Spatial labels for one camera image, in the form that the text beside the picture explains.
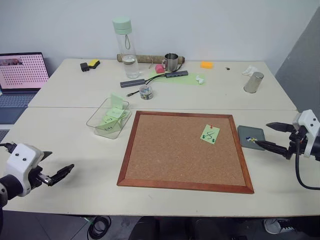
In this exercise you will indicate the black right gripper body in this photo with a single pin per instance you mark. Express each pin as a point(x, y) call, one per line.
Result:
point(298, 141)

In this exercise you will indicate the grey USB hub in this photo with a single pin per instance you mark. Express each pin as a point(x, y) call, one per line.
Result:
point(132, 83)
point(177, 73)

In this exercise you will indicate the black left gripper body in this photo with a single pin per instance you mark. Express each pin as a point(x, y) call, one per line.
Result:
point(36, 176)

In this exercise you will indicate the clear plastic box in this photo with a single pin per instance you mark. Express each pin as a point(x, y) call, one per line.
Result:
point(100, 133)

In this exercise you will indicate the grey square pin tray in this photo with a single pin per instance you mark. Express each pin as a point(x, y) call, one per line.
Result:
point(246, 131)

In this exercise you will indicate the grey and white shoe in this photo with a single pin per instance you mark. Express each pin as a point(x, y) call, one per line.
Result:
point(280, 226)

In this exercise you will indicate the pink eraser block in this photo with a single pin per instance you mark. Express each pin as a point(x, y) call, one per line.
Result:
point(160, 68)

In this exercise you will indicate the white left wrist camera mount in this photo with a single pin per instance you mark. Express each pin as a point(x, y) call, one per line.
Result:
point(21, 160)

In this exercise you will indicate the orange sponge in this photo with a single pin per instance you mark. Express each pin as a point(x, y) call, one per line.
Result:
point(207, 64)

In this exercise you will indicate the small glass jar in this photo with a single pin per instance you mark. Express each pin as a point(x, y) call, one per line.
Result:
point(146, 93)

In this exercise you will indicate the open laptop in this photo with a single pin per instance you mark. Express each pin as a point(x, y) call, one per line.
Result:
point(22, 72)

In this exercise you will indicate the overturned clear glass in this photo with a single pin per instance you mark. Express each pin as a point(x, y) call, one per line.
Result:
point(253, 82)

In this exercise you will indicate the yellow and black sponge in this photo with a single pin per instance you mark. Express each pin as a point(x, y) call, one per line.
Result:
point(93, 63)

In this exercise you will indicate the small black box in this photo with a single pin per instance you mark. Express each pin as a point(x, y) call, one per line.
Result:
point(84, 67)

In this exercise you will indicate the cork board with wooden frame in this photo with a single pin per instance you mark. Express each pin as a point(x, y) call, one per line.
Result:
point(175, 155)

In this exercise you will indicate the clear bottle with green lid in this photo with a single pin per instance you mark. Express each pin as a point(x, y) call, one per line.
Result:
point(127, 47)

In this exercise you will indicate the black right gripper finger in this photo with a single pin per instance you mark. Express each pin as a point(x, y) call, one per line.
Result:
point(280, 126)
point(273, 148)

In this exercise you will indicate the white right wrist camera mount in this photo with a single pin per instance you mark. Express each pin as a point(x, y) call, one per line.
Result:
point(308, 120)

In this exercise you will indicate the white crumpled tissue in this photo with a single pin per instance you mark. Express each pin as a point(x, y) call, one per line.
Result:
point(249, 70)

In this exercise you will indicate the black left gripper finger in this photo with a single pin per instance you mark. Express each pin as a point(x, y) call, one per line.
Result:
point(46, 154)
point(61, 173)

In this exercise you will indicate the green sticky note with scribble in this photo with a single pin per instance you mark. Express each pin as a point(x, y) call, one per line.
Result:
point(207, 132)

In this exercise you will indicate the light green mat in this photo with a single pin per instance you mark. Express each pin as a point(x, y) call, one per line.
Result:
point(182, 80)

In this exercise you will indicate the wooden log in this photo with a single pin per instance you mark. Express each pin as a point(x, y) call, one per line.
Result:
point(147, 58)

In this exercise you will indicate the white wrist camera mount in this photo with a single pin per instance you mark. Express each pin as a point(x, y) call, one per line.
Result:
point(21, 160)
point(308, 120)

